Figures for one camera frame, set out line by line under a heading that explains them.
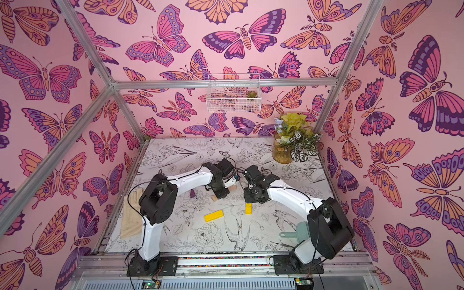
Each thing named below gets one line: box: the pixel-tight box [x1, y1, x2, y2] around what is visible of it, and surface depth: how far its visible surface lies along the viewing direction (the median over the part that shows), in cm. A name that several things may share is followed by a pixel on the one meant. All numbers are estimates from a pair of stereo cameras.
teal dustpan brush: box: [279, 221, 311, 242], surface depth 84 cm
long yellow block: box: [203, 209, 225, 223], surface depth 89 cm
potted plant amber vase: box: [271, 112, 322, 164], surface depth 96 cm
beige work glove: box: [120, 187, 144, 240], surface depth 87 cm
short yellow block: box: [244, 203, 254, 216], surface depth 91 cm
